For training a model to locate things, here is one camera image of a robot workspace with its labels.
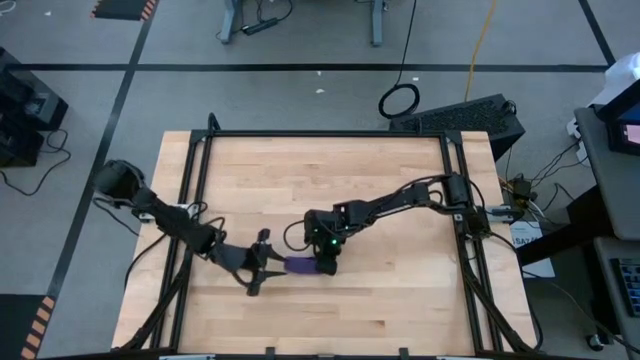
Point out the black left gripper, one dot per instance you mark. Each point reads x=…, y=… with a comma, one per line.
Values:
x=237, y=260

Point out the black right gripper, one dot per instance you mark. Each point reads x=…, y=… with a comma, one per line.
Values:
x=322, y=230

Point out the purple cloth towel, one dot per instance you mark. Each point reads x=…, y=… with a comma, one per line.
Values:
x=300, y=265

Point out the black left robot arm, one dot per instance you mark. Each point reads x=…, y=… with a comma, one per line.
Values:
x=170, y=222

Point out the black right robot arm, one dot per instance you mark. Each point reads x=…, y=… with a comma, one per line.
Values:
x=390, y=202

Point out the black perforated computer tower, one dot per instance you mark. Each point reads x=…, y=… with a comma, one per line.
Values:
x=465, y=117

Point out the white printed paper sheet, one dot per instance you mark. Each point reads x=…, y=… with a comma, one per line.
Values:
x=530, y=235

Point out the black power adapter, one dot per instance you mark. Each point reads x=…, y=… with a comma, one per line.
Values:
x=521, y=187

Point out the black power strip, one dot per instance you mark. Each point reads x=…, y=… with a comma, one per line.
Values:
x=260, y=26

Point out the grey metal desk leg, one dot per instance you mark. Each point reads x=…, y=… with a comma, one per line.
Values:
x=377, y=25
x=229, y=22

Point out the black orange hazard mat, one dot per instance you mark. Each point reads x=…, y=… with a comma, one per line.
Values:
x=20, y=325
x=122, y=9

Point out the black desk base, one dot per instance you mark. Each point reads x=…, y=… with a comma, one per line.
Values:
x=590, y=215

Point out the black caster wheel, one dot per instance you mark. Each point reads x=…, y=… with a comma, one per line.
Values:
x=595, y=342

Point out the grey desk with keypad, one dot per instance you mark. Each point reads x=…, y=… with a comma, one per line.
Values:
x=607, y=247

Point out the white power strip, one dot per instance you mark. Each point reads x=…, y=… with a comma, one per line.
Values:
x=574, y=127

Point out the black equipment rack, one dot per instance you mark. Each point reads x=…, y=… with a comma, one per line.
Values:
x=25, y=100

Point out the grey side desk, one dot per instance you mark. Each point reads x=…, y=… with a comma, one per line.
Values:
x=617, y=190

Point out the black button keypad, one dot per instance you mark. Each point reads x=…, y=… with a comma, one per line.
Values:
x=631, y=285

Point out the black framed monitor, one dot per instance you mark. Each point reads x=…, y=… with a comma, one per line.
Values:
x=625, y=130

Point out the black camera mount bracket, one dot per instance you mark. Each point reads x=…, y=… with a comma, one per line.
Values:
x=270, y=352
x=404, y=353

